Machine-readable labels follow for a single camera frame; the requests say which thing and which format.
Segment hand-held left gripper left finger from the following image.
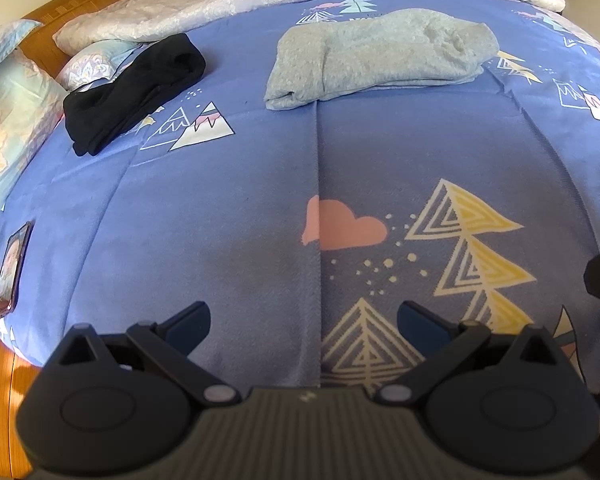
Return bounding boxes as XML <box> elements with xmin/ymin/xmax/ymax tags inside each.
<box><xmin>55</xmin><ymin>301</ymin><xmax>244</xmax><ymax>407</ymax></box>

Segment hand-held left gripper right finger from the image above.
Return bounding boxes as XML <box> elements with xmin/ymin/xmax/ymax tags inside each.
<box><xmin>377</xmin><ymin>300</ymin><xmax>561</xmax><ymax>406</ymax></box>

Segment grey fleece pants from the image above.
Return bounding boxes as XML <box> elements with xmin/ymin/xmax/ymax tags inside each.
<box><xmin>264</xmin><ymin>8</ymin><xmax>500</xmax><ymax>112</ymax></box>

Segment black pants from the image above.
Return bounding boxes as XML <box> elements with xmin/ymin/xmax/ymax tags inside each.
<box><xmin>62</xmin><ymin>33</ymin><xmax>207</xmax><ymax>157</ymax></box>

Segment blue printed blanket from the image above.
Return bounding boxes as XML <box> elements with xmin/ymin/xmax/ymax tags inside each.
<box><xmin>0</xmin><ymin>0</ymin><xmax>600</xmax><ymax>396</ymax></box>

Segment black smartphone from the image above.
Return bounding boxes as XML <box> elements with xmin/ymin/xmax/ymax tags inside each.
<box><xmin>0</xmin><ymin>221</ymin><xmax>35</xmax><ymax>323</ymax></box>

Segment large light blue patterned pillow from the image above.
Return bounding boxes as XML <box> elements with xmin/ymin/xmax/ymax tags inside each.
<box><xmin>0</xmin><ymin>49</ymin><xmax>70</xmax><ymax>197</ymax></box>

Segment lilac patterned pillow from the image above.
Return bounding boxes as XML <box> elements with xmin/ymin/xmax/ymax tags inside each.
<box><xmin>55</xmin><ymin>39</ymin><xmax>147</xmax><ymax>92</ymax></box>

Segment small light blue patterned pillow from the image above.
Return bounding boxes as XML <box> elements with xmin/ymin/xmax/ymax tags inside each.
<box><xmin>0</xmin><ymin>19</ymin><xmax>44</xmax><ymax>80</ymax></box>

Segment wooden headboard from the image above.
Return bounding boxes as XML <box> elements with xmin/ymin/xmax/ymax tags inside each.
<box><xmin>19</xmin><ymin>0</ymin><xmax>131</xmax><ymax>79</ymax></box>

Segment wooden bed frame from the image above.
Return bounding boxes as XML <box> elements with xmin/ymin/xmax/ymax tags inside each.
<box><xmin>0</xmin><ymin>324</ymin><xmax>43</xmax><ymax>479</ymax></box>

